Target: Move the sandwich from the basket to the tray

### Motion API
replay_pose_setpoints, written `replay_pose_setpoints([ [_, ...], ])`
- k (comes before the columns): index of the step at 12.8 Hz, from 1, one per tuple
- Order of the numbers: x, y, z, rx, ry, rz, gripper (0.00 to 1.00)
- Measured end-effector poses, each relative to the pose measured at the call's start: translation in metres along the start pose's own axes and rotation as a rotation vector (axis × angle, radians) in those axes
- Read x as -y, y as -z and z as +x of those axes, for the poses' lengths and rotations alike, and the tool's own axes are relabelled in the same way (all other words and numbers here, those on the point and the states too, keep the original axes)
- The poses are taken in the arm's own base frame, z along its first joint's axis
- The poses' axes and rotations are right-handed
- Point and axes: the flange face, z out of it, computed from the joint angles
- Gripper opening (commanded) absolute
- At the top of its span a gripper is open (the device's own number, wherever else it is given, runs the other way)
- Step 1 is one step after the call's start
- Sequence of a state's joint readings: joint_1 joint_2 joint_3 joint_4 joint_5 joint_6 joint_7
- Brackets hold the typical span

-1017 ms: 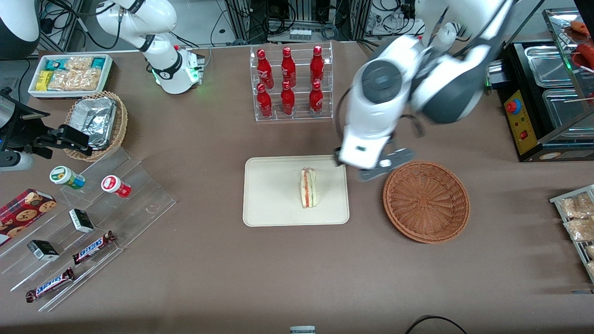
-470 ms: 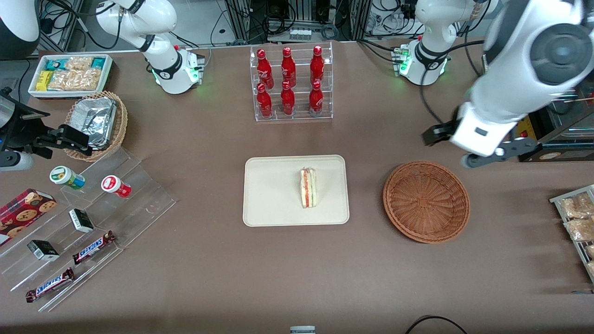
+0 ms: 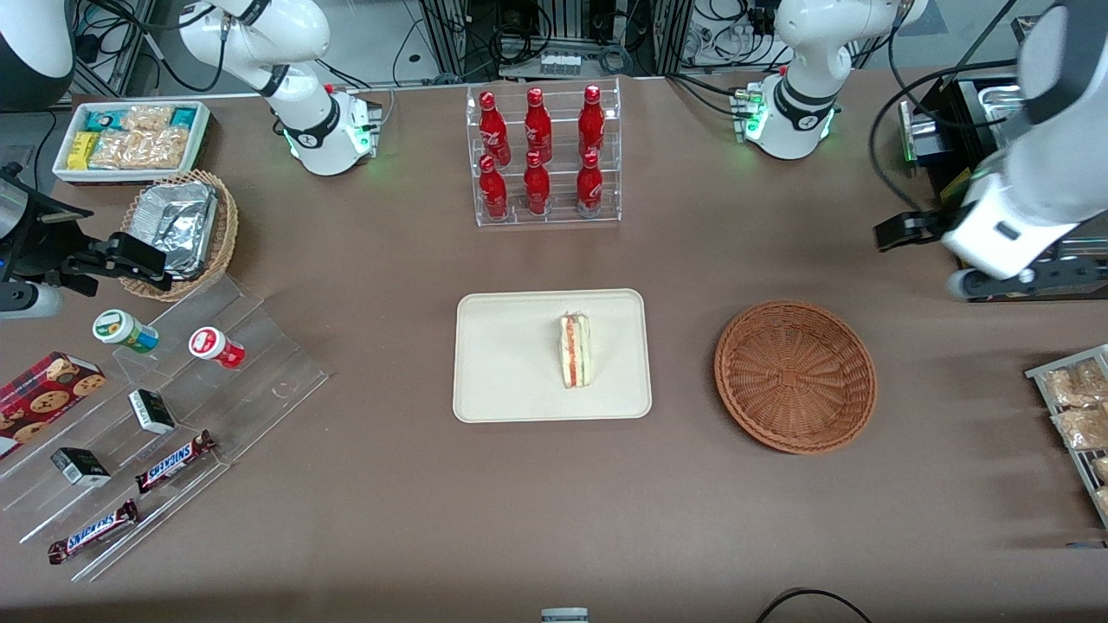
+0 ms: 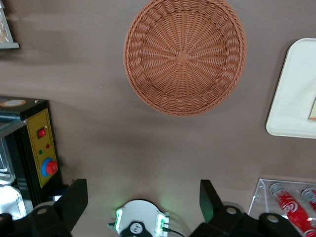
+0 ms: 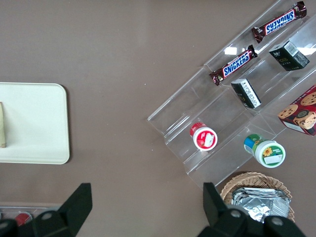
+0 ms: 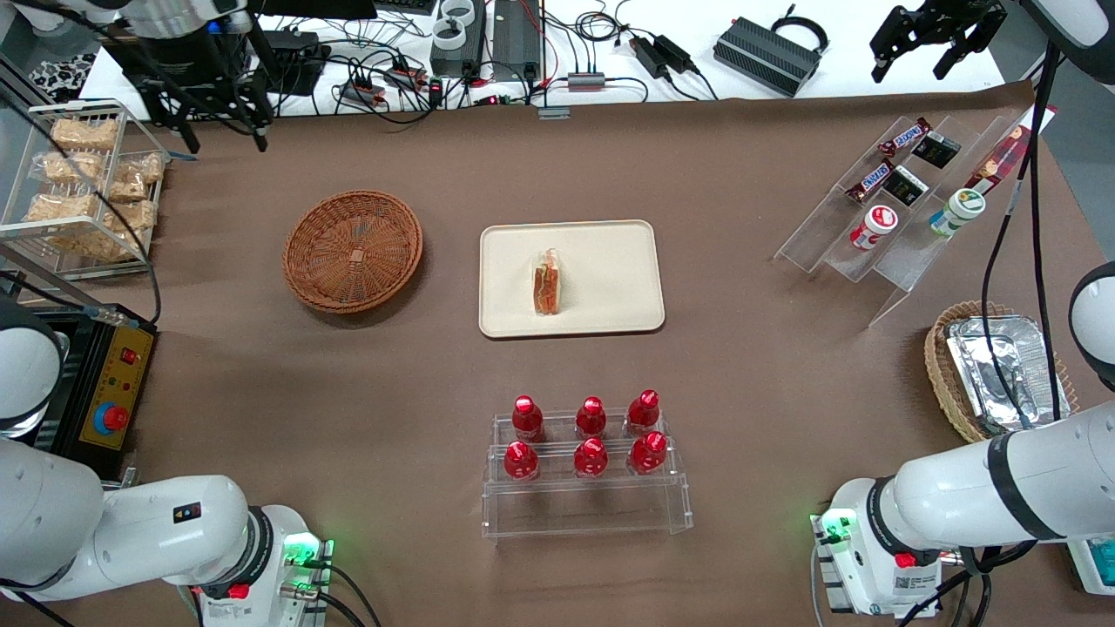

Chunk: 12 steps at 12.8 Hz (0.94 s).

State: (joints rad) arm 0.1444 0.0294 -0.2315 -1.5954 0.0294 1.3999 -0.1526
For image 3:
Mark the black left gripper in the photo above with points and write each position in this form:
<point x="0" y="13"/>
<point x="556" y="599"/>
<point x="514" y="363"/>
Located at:
<point x="928" y="224"/>

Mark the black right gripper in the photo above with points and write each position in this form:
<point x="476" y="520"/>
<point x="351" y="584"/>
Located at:
<point x="36" y="240"/>

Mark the triangular sandwich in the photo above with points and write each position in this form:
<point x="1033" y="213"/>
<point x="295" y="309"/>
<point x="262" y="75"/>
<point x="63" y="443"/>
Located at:
<point x="575" y="350"/>

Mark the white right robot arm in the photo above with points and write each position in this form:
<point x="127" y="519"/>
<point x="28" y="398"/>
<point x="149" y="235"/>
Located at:
<point x="303" y="130"/>

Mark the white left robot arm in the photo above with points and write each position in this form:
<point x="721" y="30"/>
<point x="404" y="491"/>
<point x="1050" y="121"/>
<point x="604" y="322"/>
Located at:
<point x="805" y="52"/>

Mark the light wicker basket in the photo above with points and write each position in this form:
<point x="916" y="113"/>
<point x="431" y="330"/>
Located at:
<point x="227" y="234"/>

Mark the round brown wicker basket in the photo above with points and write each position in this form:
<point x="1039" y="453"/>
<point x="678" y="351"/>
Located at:
<point x="796" y="376"/>

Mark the cream rectangular tray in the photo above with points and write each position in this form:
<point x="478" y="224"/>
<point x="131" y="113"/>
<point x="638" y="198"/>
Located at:
<point x="511" y="363"/>

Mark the silver foil container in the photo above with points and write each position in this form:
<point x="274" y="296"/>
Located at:
<point x="177" y="225"/>

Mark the green lid cup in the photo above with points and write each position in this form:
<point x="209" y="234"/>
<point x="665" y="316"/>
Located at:
<point x="121" y="330"/>

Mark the large clear cracker bag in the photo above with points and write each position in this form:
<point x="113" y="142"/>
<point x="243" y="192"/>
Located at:
<point x="138" y="149"/>

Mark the red lid cup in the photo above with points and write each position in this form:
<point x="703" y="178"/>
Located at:
<point x="212" y="346"/>

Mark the white snack bin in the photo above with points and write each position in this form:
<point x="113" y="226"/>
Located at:
<point x="62" y="169"/>

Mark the yellow snack pack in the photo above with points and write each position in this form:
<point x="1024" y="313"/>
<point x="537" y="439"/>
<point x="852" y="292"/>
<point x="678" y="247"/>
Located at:
<point x="81" y="150"/>

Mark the small clear cracker bag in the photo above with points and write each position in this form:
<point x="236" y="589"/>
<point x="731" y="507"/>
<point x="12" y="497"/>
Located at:
<point x="149" y="118"/>

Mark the black food warmer machine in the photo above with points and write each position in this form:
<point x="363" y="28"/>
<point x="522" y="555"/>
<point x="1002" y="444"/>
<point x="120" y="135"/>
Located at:
<point x="969" y="108"/>

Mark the teal snack pack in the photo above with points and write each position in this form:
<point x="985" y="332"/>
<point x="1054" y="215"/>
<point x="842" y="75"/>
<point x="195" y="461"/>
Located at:
<point x="101" y="120"/>
<point x="185" y="117"/>

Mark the small black box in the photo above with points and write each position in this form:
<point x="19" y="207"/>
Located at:
<point x="152" y="412"/>
<point x="80" y="467"/>

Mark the red cookie box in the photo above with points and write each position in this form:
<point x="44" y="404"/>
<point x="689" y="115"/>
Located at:
<point x="39" y="402"/>

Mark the clear acrylic step display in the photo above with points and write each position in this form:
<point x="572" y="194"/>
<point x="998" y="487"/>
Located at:
<point x="260" y="381"/>

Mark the Snickers bar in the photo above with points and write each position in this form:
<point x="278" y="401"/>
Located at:
<point x="173" y="463"/>
<point x="91" y="532"/>

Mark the clear bag of pastries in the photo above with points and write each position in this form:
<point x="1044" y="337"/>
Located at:
<point x="1078" y="385"/>
<point x="1082" y="428"/>

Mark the red soda bottle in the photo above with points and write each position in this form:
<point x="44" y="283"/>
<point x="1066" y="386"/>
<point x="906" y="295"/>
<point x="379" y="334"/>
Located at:
<point x="537" y="125"/>
<point x="589" y="184"/>
<point x="493" y="192"/>
<point x="493" y="130"/>
<point x="591" y="121"/>
<point x="537" y="188"/>

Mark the clear acrylic bottle rack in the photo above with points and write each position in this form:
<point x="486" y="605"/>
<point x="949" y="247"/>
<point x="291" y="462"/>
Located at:
<point x="563" y="218"/>

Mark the white power strip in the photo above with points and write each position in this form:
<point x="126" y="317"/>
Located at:
<point x="561" y="63"/>

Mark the small grey device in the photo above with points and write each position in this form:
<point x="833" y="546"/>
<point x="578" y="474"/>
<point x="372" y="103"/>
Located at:
<point x="564" y="616"/>

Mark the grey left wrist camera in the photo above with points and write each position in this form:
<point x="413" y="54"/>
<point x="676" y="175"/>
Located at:
<point x="974" y="284"/>

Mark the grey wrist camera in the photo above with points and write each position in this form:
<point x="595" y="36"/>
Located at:
<point x="30" y="301"/>
<point x="974" y="284"/>

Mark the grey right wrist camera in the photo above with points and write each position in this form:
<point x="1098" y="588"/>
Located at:
<point x="30" y="301"/>

